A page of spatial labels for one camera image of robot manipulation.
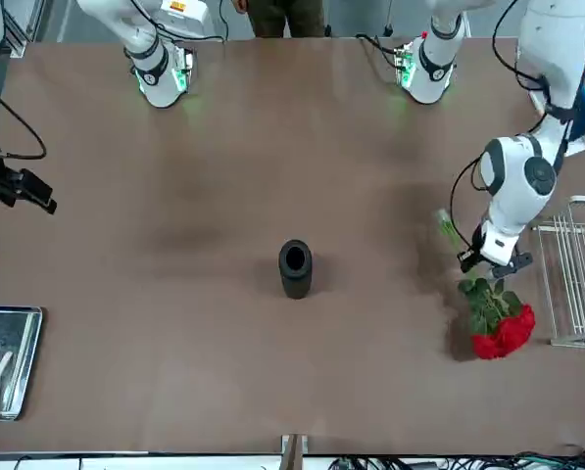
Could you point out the shiny metal tray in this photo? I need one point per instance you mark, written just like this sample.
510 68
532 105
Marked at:
0 325

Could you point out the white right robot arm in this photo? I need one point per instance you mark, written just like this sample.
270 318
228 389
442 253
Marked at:
160 93

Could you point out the red rose bouquet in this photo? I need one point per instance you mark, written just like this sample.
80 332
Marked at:
505 338

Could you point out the aluminium profile post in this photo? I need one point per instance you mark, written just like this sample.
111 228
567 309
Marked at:
294 455

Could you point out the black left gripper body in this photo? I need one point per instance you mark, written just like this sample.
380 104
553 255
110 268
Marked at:
512 265

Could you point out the person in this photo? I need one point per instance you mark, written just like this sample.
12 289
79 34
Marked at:
282 19

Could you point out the aluminium frame rail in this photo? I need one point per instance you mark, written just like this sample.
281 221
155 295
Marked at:
25 29

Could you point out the white box yellow label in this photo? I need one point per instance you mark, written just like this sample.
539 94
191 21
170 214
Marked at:
189 19

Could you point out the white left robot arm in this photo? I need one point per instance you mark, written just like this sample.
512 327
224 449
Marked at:
507 215

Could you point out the black cylindrical vase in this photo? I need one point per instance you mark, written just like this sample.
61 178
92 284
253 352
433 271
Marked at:
296 286

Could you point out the silver metal chopstick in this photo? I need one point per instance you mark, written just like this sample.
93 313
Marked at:
24 362
18 362

